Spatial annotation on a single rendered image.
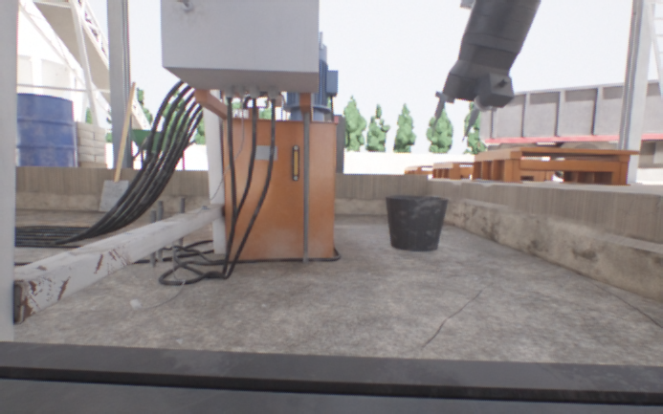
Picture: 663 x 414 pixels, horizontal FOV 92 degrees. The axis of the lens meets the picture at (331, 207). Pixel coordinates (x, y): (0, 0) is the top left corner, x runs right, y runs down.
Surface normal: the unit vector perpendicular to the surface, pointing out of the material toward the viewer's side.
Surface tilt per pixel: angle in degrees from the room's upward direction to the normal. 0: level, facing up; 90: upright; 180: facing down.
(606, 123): 90
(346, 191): 90
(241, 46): 90
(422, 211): 98
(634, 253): 95
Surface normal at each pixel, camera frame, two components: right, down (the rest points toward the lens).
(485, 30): -0.70, 0.23
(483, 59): 0.04, 0.61
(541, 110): -0.51, 0.07
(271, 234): 0.13, 0.11
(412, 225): -0.32, 0.24
